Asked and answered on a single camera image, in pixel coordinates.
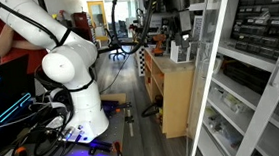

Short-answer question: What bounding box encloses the orange handled clamp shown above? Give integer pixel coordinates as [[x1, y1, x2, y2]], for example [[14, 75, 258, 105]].
[[112, 140, 126, 156]]

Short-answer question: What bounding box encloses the thin black floor cable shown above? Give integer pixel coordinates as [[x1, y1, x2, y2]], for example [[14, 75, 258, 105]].
[[97, 53, 134, 94]]

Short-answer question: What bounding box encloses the black blue-lit clamp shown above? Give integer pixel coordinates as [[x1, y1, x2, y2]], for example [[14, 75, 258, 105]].
[[100, 98, 133, 117]]

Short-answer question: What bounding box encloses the clear bag of parts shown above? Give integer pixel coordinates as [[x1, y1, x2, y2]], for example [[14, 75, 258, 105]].
[[204, 105, 244, 151]]

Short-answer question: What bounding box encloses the black laptop with cyan lights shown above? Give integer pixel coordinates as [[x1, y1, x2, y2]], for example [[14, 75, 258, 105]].
[[0, 53, 40, 138]]

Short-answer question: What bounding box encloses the white open box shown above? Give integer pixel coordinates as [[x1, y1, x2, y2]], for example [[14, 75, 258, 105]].
[[169, 38, 193, 64]]

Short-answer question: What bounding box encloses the black cable bundle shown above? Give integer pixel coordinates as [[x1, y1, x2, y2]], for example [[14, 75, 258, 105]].
[[0, 86, 83, 156]]

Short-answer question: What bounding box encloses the black small parts drawer organizer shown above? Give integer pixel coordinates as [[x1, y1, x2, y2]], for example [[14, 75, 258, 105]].
[[228, 0, 279, 65]]

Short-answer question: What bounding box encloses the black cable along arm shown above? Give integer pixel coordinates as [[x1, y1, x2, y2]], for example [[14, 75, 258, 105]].
[[0, 0, 75, 53]]

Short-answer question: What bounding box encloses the white door handle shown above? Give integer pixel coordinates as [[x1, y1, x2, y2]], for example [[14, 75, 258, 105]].
[[267, 60, 279, 89]]

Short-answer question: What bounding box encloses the orange and black round plug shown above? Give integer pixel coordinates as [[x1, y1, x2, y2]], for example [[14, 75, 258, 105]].
[[12, 145, 28, 156]]

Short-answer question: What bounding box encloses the blue-lit black bracket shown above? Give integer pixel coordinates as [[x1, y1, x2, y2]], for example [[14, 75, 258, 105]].
[[87, 138, 114, 156]]

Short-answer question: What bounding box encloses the white shelving cabinet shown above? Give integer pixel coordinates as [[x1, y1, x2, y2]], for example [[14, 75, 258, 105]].
[[173, 0, 279, 156]]

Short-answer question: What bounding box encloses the clear plastic parts box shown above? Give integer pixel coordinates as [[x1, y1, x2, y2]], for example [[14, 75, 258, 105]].
[[218, 87, 247, 116]]

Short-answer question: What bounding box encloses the glass cabinet door without handle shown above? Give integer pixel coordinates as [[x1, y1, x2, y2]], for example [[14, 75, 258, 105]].
[[173, 0, 248, 156]]

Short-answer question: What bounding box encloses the red tool cabinet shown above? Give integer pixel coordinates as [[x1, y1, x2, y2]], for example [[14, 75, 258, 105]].
[[71, 11, 92, 35]]

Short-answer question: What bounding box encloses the glass cabinet door with handle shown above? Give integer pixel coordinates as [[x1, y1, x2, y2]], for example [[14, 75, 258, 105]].
[[224, 23, 279, 156]]

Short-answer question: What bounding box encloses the checkerboard calibration board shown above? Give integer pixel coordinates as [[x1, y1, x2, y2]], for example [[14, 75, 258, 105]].
[[135, 46, 147, 77]]

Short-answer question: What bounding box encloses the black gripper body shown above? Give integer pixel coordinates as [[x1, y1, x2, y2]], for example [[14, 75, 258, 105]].
[[173, 9, 193, 37]]

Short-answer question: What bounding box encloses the orange cordless drill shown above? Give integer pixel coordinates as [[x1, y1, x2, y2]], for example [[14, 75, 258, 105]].
[[150, 33, 169, 58]]

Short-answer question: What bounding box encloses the small black clamp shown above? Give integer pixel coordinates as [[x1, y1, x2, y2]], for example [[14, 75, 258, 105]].
[[123, 108, 136, 125]]

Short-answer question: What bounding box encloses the light wooden shelf unit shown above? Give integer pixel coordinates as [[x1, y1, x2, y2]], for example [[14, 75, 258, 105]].
[[141, 43, 202, 141]]

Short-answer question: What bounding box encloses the black tripod pole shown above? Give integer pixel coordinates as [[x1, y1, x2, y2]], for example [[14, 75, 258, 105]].
[[36, 0, 48, 13]]

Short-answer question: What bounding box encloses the yellow door frame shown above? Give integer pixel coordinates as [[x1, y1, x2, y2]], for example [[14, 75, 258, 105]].
[[86, 0, 109, 43]]

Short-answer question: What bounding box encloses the black coiled cable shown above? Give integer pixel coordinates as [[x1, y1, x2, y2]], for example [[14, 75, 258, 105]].
[[139, 94, 166, 119]]

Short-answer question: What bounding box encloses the black office chair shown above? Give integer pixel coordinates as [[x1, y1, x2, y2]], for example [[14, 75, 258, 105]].
[[104, 27, 129, 62]]

